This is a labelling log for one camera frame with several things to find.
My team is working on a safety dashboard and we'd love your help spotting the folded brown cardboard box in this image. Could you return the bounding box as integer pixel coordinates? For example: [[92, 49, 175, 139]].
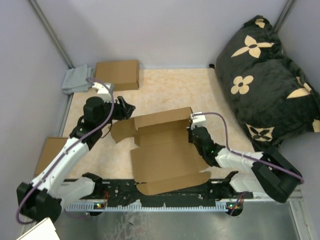
[[94, 59, 140, 91]]

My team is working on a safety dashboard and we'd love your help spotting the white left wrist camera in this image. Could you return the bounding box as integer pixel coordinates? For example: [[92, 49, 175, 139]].
[[92, 82, 114, 102]]

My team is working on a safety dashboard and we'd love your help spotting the brown cardboard box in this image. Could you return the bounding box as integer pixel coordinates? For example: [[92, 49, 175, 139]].
[[110, 106, 211, 196], [94, 59, 140, 91]]

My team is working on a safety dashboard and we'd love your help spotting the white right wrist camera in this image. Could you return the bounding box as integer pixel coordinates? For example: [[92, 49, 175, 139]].
[[189, 111, 206, 130]]

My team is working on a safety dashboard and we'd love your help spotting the grey folded cloth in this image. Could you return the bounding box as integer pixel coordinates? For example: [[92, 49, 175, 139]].
[[61, 64, 93, 95]]

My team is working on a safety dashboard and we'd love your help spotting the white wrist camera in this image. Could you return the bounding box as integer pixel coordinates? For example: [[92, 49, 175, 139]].
[[189, 111, 206, 130], [92, 82, 114, 102]]

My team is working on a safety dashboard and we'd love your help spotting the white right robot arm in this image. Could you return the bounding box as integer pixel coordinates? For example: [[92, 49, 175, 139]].
[[187, 126, 304, 203]]

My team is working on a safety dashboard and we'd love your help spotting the aluminium frame rail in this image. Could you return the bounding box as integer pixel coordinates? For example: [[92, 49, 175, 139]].
[[50, 179, 315, 240]]

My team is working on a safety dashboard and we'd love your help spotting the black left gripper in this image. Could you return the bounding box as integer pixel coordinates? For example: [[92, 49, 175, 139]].
[[97, 95, 135, 129]]

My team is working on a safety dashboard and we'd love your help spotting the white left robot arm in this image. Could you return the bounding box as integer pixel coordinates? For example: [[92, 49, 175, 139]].
[[15, 96, 136, 224]]

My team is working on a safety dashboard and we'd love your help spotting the black floral pillow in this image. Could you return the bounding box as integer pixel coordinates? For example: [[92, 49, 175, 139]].
[[214, 15, 320, 151]]

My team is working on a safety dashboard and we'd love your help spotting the white board corner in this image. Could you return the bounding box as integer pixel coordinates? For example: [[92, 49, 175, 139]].
[[17, 217, 60, 240]]

